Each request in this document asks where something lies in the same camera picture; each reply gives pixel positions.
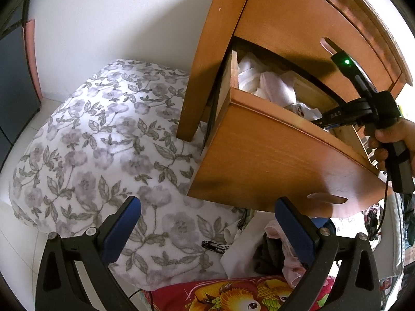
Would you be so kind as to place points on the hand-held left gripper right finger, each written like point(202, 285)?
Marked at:
point(296, 230)

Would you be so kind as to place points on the pink and white garment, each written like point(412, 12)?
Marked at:
point(291, 265)

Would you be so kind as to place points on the deep wooden drawer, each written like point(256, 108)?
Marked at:
point(275, 162)

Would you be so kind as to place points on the grey floral blanket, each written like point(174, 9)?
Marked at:
point(97, 155)

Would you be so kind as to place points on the person's right hand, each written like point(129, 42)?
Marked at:
point(385, 139)

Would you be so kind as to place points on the wooden nightstand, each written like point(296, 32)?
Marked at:
point(210, 55)

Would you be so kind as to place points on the shallow wooden drawer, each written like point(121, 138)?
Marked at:
point(291, 22)

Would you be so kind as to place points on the plain white garment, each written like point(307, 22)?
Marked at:
point(269, 81)

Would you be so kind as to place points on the red printed blanket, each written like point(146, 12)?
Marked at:
point(227, 294)

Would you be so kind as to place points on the dark cabinet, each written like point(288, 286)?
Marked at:
point(16, 90)

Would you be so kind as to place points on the white garment with black print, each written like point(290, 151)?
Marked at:
point(304, 111)

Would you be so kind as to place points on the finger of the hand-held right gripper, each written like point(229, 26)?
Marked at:
point(324, 122)

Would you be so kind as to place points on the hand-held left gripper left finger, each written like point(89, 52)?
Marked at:
point(121, 230)

